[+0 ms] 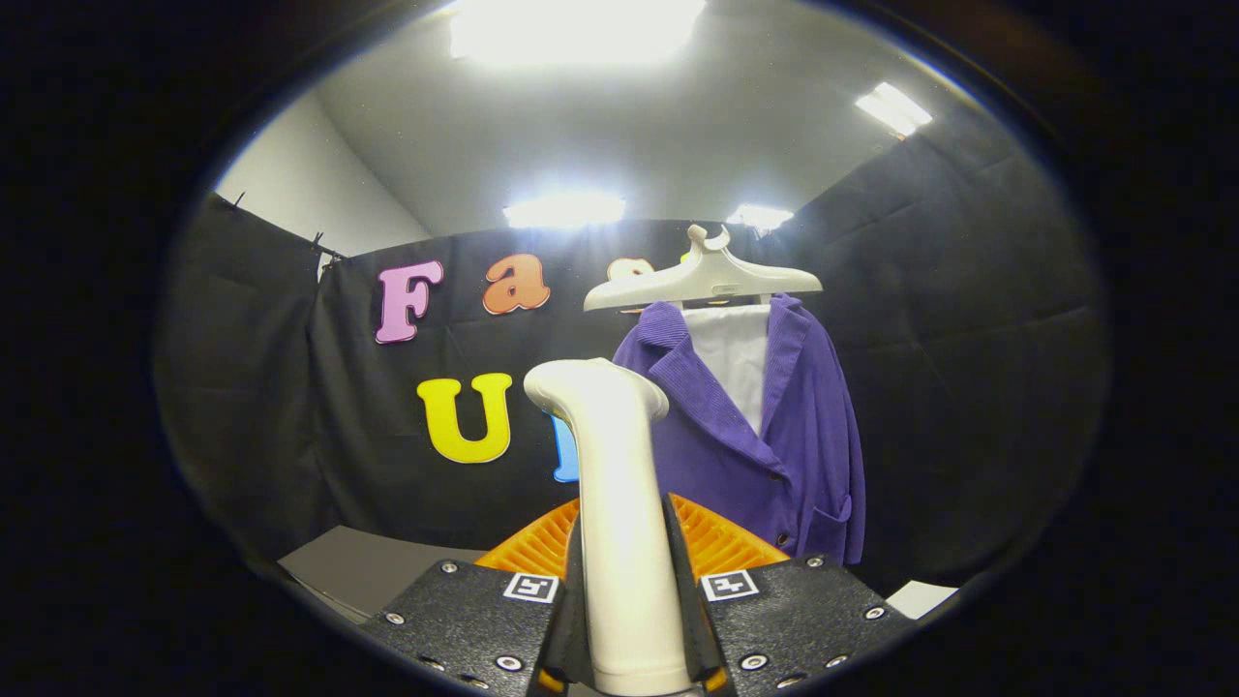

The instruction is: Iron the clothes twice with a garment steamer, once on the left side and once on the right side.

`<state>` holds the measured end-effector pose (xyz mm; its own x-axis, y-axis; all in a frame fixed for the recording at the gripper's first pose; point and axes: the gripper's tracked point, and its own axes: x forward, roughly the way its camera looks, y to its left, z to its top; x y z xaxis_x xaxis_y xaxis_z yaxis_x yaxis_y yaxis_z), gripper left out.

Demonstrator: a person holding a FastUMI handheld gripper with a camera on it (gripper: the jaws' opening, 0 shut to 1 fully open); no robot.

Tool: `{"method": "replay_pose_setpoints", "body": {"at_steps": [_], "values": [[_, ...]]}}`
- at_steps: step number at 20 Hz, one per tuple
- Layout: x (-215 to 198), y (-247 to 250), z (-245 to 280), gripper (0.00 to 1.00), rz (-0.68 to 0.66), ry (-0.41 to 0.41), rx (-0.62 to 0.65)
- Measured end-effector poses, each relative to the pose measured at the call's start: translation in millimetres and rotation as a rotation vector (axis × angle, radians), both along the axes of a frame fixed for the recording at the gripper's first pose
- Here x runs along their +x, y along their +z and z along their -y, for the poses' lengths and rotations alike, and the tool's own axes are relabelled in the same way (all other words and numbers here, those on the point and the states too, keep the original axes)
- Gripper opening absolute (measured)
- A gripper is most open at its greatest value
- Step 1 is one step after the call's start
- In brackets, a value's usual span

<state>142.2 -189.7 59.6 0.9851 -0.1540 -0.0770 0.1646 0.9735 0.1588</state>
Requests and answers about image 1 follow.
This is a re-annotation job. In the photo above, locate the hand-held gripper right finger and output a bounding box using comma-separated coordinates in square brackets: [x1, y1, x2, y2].
[663, 494, 916, 696]

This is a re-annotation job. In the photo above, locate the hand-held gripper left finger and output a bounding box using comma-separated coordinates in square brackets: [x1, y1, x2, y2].
[356, 498, 589, 697]

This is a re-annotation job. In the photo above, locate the cream garment steamer handle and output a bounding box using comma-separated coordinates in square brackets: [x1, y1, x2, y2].
[523, 358, 693, 697]

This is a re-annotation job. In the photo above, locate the purple corduroy jacket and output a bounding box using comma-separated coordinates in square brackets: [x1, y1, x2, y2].
[613, 293, 867, 567]

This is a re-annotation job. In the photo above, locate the white shirt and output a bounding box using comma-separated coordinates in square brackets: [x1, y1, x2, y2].
[682, 305, 772, 437]

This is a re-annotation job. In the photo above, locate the cream plastic clothes hanger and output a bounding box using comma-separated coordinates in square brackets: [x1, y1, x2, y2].
[583, 225, 824, 313]

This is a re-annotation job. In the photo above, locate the black backdrop cloth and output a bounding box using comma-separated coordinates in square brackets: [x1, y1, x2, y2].
[155, 102, 1109, 591]

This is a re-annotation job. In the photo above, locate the large ceiling light panel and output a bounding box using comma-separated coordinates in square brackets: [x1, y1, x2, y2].
[447, 0, 708, 67]

